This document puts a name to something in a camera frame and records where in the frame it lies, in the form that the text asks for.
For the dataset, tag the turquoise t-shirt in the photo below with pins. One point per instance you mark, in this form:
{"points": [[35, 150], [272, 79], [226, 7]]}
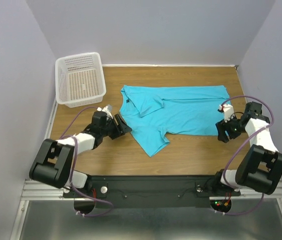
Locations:
{"points": [[152, 112]]}

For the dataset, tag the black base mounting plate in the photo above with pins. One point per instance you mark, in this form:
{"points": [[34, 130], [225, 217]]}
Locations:
{"points": [[156, 191]]}

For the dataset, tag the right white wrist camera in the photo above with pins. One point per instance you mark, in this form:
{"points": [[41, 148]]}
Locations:
{"points": [[228, 112]]}

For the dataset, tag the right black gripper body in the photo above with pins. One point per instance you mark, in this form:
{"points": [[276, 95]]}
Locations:
{"points": [[234, 128]]}

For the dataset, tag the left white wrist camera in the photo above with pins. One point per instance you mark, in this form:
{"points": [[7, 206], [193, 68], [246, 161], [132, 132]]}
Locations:
{"points": [[107, 109]]}

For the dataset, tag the white perforated plastic basket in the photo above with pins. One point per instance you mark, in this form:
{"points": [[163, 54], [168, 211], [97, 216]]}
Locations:
{"points": [[79, 80]]}

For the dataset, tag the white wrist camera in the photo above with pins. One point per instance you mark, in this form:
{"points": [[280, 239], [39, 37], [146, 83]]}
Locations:
{"points": [[107, 109], [228, 112]]}

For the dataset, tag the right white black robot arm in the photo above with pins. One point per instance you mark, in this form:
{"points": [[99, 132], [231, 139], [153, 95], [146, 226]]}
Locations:
{"points": [[261, 168]]}

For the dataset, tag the aluminium extrusion frame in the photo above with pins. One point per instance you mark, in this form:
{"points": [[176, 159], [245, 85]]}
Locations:
{"points": [[47, 213]]}

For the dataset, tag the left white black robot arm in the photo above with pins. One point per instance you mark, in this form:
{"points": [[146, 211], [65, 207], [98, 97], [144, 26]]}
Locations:
{"points": [[53, 164]]}

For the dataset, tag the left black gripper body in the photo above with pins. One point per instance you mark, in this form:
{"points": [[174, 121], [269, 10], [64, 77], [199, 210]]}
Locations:
{"points": [[110, 129]]}

